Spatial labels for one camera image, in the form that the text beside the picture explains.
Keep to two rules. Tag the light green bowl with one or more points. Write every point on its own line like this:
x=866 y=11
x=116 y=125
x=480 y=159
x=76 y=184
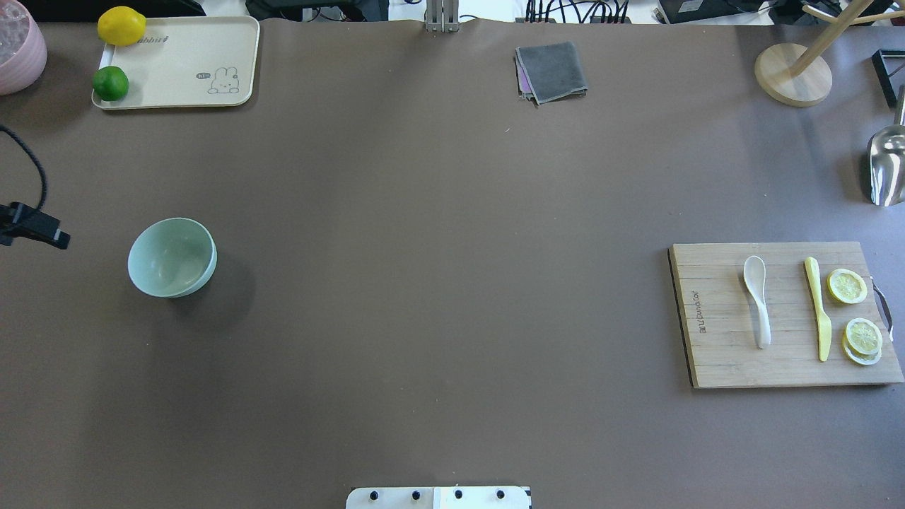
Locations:
x=172 y=258

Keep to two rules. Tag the white plastic spoon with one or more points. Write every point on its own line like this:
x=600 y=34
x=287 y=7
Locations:
x=754 y=275

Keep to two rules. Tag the pink ice bowl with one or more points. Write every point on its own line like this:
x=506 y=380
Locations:
x=23 y=48

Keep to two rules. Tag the grey folded cloth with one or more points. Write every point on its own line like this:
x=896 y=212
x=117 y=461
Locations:
x=548 y=73

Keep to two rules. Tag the bamboo cutting board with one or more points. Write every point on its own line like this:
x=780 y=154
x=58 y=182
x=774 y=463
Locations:
x=719 y=319

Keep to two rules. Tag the beige rabbit tray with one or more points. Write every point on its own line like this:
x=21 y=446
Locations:
x=187 y=62

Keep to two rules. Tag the yellow plastic knife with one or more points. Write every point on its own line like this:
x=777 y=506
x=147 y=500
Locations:
x=824 y=325

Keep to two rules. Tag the green lime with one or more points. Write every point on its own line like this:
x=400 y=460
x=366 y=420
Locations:
x=110 y=83

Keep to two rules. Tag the wooden mug tree stand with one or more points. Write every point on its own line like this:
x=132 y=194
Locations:
x=798 y=76

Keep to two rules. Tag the lemon slice top single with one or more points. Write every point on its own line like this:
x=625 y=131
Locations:
x=847 y=286

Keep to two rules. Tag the yellow lemon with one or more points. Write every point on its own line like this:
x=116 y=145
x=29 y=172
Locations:
x=121 y=26

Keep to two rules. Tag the lemon slice under front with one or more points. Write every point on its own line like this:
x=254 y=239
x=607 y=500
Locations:
x=860 y=358

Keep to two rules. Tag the steel scoop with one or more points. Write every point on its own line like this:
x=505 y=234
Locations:
x=886 y=160

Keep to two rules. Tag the aluminium frame post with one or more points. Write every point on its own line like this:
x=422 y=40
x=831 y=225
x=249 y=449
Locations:
x=442 y=16

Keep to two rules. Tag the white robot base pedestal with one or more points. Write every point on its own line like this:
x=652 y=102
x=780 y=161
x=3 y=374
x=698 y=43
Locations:
x=440 y=497

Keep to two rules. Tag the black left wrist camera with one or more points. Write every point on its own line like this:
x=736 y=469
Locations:
x=21 y=221

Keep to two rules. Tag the black picture frame tray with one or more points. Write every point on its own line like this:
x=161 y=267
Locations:
x=888 y=65

